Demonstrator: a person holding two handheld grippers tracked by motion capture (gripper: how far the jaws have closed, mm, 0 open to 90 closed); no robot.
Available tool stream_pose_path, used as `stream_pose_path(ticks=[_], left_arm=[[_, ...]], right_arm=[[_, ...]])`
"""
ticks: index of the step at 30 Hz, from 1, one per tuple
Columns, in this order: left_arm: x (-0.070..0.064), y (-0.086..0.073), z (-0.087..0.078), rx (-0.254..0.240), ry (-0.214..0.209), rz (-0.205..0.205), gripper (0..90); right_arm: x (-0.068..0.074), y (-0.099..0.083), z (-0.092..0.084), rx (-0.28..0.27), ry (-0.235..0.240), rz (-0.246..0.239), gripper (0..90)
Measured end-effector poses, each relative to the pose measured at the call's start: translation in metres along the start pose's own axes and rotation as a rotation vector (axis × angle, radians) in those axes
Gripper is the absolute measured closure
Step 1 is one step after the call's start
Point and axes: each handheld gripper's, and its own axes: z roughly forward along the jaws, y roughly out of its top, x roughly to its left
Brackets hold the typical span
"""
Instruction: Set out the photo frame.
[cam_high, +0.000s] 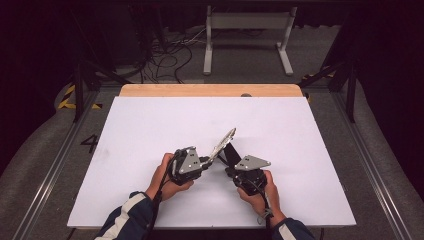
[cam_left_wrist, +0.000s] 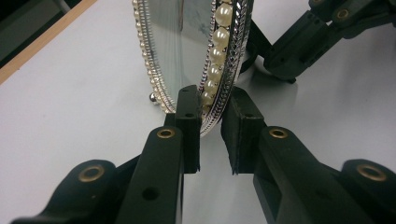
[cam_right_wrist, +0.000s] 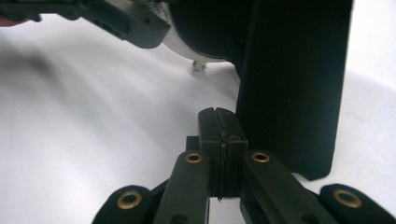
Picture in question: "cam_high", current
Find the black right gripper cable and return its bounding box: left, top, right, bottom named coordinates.
left=243, top=179, right=275, bottom=232

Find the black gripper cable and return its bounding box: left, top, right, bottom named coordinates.
left=145, top=153, right=181, bottom=240
left=243, top=179, right=275, bottom=232

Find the bundle of black floor cables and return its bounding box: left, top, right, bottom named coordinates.
left=138, top=24, right=209, bottom=85

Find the white board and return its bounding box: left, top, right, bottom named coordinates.
left=67, top=96, right=357, bottom=230

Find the person's left hand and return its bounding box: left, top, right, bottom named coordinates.
left=145, top=152, right=195, bottom=202

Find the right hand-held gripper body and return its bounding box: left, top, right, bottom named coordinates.
left=225, top=154, right=272, bottom=197

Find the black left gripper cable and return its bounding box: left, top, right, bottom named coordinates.
left=145, top=153, right=181, bottom=240

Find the aluminium floor rail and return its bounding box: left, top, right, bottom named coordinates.
left=331, top=90, right=415, bottom=240
left=12, top=89, right=102, bottom=240

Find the person's right hand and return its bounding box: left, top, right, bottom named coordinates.
left=236, top=169, right=288, bottom=228

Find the black metal frame stand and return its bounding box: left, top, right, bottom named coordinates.
left=297, top=59, right=358, bottom=124
left=70, top=9, right=132, bottom=123

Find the wooden table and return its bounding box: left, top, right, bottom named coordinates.
left=119, top=83, right=304, bottom=98

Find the white metal stand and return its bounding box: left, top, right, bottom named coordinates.
left=202, top=4, right=299, bottom=77

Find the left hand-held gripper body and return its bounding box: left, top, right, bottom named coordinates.
left=167, top=145, right=210, bottom=187

